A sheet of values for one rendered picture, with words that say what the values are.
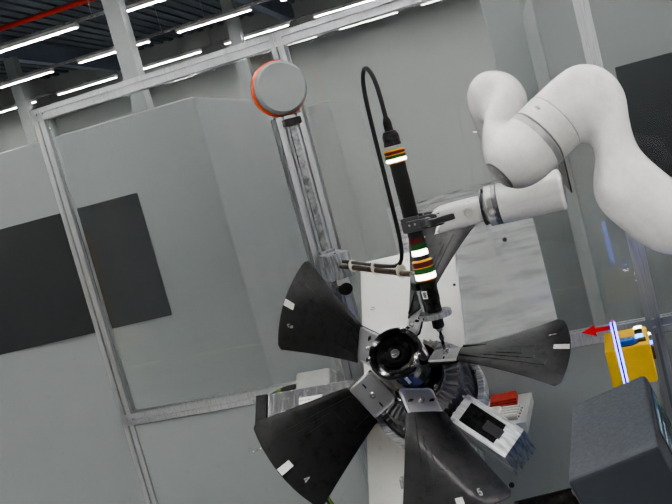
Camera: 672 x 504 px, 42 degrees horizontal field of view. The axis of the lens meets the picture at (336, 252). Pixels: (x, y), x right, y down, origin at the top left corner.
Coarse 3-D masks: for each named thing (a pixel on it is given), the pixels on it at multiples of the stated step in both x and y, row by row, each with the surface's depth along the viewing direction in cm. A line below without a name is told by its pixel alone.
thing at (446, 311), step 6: (414, 276) 188; (414, 282) 189; (414, 288) 189; (420, 288) 188; (420, 294) 188; (420, 300) 189; (420, 306) 190; (426, 312) 188; (438, 312) 185; (444, 312) 184; (450, 312) 185; (420, 318) 186; (426, 318) 185; (432, 318) 184; (438, 318) 184
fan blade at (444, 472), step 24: (408, 432) 178; (432, 432) 179; (456, 432) 182; (408, 456) 174; (432, 456) 175; (456, 456) 177; (480, 456) 180; (408, 480) 172; (432, 480) 172; (456, 480) 173; (480, 480) 175
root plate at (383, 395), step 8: (368, 376) 190; (360, 384) 190; (368, 384) 190; (376, 384) 190; (352, 392) 189; (360, 392) 190; (368, 392) 190; (376, 392) 190; (384, 392) 191; (360, 400) 190; (368, 400) 190; (376, 400) 191; (384, 400) 191; (392, 400) 191; (368, 408) 190; (376, 408) 191; (384, 408) 191; (376, 416) 191
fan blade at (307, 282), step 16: (304, 272) 207; (304, 288) 206; (320, 288) 203; (304, 304) 206; (320, 304) 203; (336, 304) 200; (288, 320) 209; (304, 320) 206; (320, 320) 203; (336, 320) 200; (352, 320) 197; (288, 336) 210; (304, 336) 207; (320, 336) 204; (336, 336) 201; (352, 336) 198; (304, 352) 208; (320, 352) 206; (336, 352) 203; (352, 352) 199
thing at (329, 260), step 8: (320, 256) 246; (328, 256) 240; (336, 256) 241; (344, 256) 241; (320, 264) 247; (328, 264) 240; (336, 264) 241; (328, 272) 242; (336, 272) 241; (344, 272) 241; (352, 272) 242; (328, 280) 244; (336, 280) 241
